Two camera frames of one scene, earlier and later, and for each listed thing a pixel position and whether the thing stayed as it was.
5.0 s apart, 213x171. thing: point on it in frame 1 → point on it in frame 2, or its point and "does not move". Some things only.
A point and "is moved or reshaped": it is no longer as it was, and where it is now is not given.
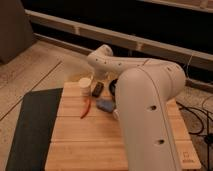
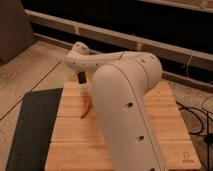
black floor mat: x=34 y=130 does not move
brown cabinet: x=16 y=34 does not move
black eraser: x=98 y=88 is moved or reshaped
